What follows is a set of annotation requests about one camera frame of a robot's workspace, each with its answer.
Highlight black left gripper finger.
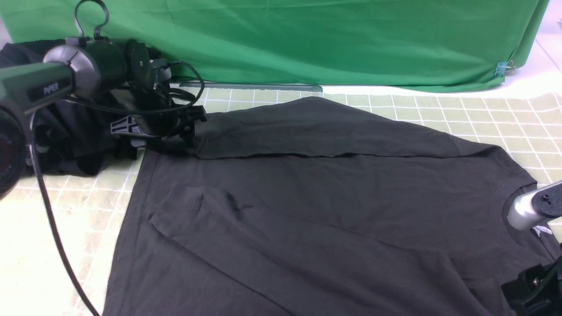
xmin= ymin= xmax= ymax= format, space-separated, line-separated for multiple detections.
xmin=110 ymin=116 xmax=152 ymax=147

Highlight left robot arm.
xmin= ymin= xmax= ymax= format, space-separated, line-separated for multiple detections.
xmin=1 ymin=36 xmax=207 ymax=196

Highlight green grid cutting mat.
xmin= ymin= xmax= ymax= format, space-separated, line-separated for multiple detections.
xmin=0 ymin=86 xmax=562 ymax=316

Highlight dark gray long-sleeve top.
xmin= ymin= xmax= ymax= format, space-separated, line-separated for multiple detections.
xmin=104 ymin=97 xmax=561 ymax=316

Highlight blue binder clip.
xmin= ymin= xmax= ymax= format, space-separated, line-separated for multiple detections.
xmin=494 ymin=60 xmax=517 ymax=78

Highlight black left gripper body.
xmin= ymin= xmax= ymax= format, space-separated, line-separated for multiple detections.
xmin=110 ymin=55 xmax=207 ymax=145

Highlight pile of black clothes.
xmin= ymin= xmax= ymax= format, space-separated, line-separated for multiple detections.
xmin=0 ymin=39 xmax=150 ymax=177

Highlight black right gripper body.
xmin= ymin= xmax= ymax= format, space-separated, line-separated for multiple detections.
xmin=501 ymin=257 xmax=562 ymax=316

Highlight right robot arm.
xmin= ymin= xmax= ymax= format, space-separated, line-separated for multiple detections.
xmin=501 ymin=181 xmax=562 ymax=316

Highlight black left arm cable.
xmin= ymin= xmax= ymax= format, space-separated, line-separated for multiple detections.
xmin=29 ymin=0 xmax=206 ymax=316

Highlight green backdrop cloth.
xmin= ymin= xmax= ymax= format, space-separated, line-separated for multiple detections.
xmin=0 ymin=0 xmax=549 ymax=93

